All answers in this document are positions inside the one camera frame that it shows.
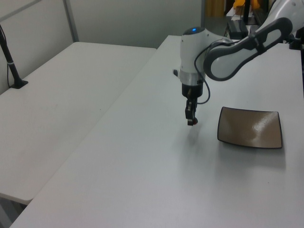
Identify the black camera pole with base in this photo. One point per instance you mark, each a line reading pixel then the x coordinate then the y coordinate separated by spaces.
pixel 12 66

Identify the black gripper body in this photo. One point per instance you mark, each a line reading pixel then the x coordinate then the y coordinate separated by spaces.
pixel 192 90

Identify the grey partition post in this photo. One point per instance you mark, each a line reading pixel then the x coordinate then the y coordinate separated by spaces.
pixel 71 21
pixel 202 16

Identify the black keyboard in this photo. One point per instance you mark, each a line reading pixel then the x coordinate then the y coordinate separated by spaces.
pixel 257 17

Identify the orange object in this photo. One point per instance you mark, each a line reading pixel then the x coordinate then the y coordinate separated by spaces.
pixel 255 4

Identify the brown square ceramic plate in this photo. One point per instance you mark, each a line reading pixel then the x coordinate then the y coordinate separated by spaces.
pixel 249 128

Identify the black monitor stand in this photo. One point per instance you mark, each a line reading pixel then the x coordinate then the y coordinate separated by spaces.
pixel 247 12

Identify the black clamp mount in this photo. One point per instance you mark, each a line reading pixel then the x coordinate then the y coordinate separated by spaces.
pixel 295 42

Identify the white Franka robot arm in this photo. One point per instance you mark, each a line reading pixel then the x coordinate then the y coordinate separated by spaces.
pixel 228 61

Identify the yellow panel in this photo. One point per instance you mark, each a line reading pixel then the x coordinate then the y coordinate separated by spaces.
pixel 214 8

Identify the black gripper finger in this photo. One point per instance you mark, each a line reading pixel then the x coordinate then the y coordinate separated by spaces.
pixel 195 107
pixel 189 114

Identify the yellow object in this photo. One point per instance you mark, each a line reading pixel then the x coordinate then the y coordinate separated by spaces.
pixel 239 2

